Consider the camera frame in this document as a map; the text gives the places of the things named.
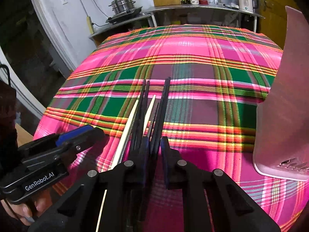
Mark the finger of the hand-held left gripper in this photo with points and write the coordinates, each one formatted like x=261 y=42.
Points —
x=91 y=137
x=72 y=134

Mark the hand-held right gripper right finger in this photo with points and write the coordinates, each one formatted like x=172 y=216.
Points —
x=165 y=159

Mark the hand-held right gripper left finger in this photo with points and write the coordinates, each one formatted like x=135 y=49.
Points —
x=144 y=159

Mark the bundle of black chopsticks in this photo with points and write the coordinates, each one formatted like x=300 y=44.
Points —
x=166 y=96

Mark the pink utensil holder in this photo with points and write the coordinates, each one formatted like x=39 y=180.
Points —
x=289 y=101

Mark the person's left hand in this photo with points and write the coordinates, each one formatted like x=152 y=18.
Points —
x=26 y=210

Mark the low metal stove table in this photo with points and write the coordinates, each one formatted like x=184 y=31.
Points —
x=101 y=30

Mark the pink plaid tablecloth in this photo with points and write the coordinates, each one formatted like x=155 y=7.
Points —
x=193 y=53

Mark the yellow power strip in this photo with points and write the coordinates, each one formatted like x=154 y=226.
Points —
x=90 y=25

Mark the black induction cooker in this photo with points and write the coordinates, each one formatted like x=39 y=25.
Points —
x=125 y=15

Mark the steel steamer pot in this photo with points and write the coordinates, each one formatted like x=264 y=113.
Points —
x=122 y=4

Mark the metal kitchen counter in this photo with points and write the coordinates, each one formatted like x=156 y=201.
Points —
x=193 y=7

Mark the clear glass cup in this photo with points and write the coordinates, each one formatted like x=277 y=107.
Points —
x=211 y=0

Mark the white electric kettle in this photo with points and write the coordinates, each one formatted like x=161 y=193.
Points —
x=246 y=2

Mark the yellow wooden door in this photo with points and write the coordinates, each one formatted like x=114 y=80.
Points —
x=272 y=4

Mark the white door frame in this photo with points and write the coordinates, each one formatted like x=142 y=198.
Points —
x=52 y=29

